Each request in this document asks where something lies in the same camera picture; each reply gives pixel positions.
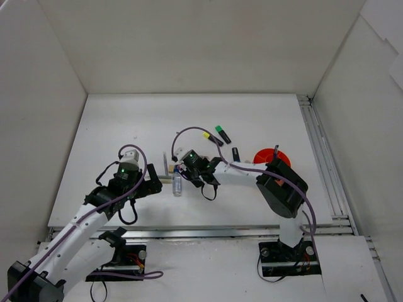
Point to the orange round organizer container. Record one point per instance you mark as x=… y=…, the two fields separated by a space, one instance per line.
x=266 y=155

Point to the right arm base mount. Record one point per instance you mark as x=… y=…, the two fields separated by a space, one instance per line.
x=277 y=261

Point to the clear yellow-green pen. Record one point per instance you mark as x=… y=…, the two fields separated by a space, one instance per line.
x=165 y=179

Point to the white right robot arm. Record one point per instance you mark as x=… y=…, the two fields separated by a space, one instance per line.
x=282 y=188

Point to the aluminium right side rail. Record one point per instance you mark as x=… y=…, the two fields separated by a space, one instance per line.
x=341 y=212

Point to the yellow highlighter marker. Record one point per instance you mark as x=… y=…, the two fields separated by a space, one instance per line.
x=213 y=139

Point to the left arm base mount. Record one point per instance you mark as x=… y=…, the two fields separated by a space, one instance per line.
x=128 y=259

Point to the aluminium rail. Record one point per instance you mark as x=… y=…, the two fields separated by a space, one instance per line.
x=341 y=212
x=201 y=232

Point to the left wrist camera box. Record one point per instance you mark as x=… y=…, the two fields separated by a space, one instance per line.
x=131 y=156

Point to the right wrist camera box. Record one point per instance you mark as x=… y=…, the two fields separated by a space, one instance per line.
x=178 y=154

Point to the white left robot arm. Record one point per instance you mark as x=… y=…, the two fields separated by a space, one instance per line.
x=72 y=256

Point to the blue highlighter marker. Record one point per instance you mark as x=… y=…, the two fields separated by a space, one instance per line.
x=235 y=154

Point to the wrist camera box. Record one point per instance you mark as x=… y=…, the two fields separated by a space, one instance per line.
x=178 y=154
x=131 y=156

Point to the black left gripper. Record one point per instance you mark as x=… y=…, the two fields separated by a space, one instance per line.
x=152 y=181

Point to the clear small spray bottle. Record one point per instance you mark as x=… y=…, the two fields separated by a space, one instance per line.
x=177 y=182

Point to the aluminium front rail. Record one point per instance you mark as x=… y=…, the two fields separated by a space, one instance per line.
x=201 y=232

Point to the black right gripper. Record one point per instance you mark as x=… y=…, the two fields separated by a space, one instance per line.
x=186 y=168

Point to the clear mechanical pencil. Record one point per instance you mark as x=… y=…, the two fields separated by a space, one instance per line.
x=166 y=169

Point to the green highlighter marker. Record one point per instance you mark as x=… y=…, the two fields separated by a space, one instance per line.
x=223 y=134

